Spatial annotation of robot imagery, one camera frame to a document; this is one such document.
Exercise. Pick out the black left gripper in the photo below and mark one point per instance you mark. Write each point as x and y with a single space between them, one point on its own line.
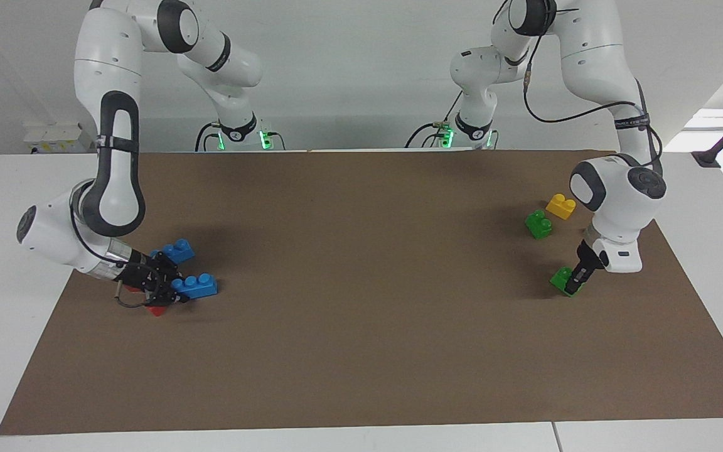
590 257

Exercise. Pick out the blue three-stud toy block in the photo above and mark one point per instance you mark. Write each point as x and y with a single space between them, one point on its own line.
179 250
198 287

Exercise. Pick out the brown table mat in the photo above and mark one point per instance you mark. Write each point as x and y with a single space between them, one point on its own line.
361 351

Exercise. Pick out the white wall box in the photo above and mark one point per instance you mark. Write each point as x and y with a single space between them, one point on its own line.
54 138

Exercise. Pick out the yellow two-stud toy block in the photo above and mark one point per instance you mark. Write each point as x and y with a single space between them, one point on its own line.
559 207

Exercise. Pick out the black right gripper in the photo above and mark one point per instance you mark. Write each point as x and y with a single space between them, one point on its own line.
145 273

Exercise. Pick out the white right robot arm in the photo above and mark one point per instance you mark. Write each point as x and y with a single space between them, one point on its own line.
107 56

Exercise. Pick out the green two-stud toy block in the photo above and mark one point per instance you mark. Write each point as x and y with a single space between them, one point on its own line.
561 279
538 225

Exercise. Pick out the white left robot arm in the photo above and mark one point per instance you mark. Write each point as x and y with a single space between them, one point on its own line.
587 50

